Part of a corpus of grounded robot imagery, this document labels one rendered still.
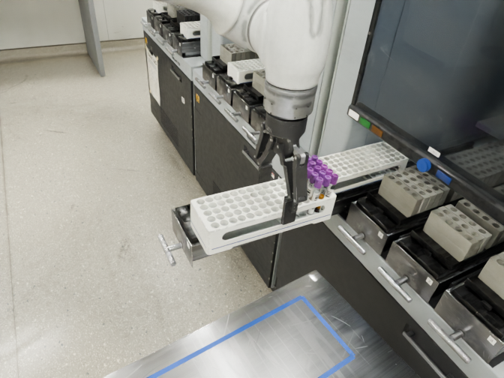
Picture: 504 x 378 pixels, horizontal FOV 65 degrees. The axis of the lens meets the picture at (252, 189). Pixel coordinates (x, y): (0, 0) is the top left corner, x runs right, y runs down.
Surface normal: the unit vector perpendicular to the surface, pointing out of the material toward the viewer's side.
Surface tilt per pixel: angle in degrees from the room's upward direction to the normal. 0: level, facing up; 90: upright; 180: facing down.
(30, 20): 90
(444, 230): 90
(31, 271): 0
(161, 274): 0
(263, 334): 0
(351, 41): 90
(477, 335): 90
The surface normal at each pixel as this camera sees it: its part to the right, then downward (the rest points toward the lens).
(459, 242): -0.89, 0.23
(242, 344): 0.07, -0.79
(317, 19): 0.43, 0.44
